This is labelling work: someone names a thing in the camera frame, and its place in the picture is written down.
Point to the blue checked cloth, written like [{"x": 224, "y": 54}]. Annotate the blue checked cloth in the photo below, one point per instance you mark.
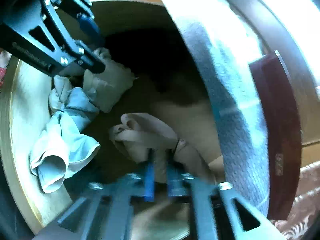
[{"x": 217, "y": 41}]

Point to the light blue sock pair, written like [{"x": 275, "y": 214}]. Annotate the light blue sock pair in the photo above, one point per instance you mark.
[{"x": 62, "y": 149}]

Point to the gold metal tray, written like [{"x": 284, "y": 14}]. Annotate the gold metal tray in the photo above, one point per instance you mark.
[{"x": 284, "y": 139}]

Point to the beige sock pair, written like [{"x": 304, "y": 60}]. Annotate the beige sock pair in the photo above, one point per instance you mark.
[{"x": 105, "y": 89}]

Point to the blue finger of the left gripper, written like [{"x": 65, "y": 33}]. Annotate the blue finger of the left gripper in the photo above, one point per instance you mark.
[{"x": 90, "y": 28}]

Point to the cream socks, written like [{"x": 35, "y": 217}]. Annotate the cream socks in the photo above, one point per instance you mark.
[{"x": 139, "y": 132}]

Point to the brown floral curtain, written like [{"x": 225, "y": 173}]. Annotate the brown floral curtain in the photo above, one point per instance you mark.
[{"x": 305, "y": 208}]

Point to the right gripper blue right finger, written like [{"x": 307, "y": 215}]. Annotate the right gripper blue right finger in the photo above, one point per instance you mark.
[{"x": 175, "y": 183}]

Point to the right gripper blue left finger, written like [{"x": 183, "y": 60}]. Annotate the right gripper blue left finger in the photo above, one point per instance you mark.
[{"x": 149, "y": 183}]

